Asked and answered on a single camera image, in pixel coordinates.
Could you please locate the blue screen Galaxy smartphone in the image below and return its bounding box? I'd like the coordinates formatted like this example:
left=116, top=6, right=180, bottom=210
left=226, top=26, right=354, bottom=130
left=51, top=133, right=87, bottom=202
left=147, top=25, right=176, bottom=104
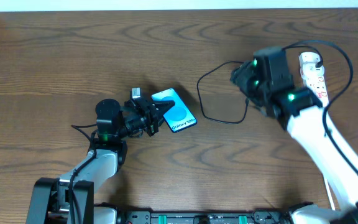
left=152, top=88, right=197, bottom=133

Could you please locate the black USB charging cable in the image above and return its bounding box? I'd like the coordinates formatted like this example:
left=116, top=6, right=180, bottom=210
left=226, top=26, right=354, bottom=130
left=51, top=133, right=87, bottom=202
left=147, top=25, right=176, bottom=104
left=196, top=45, right=324, bottom=125

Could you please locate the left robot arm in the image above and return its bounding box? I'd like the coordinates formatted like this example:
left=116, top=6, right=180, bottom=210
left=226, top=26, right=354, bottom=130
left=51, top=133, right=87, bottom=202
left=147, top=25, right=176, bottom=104
left=26, top=97, right=175, bottom=223

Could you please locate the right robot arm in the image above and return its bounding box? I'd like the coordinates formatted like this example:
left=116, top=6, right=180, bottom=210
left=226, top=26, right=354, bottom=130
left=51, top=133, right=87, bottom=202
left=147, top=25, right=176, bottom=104
left=230, top=47, right=358, bottom=223

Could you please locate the white charger adapter plug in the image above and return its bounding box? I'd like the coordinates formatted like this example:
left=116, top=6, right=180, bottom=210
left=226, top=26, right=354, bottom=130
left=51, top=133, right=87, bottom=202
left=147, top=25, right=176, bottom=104
left=298, top=52, right=324, bottom=71

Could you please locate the white power strip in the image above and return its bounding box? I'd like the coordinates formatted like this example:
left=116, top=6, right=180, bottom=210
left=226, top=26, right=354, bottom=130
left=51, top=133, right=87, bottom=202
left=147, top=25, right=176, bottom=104
left=300, top=63, right=329, bottom=107

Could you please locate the black left camera cable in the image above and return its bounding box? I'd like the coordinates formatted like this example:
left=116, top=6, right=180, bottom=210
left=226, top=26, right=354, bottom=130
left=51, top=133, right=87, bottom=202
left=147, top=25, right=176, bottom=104
left=68, top=123, right=105, bottom=224

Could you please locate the white power strip cord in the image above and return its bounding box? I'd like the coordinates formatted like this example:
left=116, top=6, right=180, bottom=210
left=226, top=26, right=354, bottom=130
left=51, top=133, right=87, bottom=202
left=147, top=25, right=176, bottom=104
left=323, top=177, right=337, bottom=211

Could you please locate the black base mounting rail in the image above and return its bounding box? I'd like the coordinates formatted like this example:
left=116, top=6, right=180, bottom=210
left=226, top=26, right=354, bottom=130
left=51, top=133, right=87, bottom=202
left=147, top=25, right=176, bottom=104
left=91, top=203, right=295, bottom=224

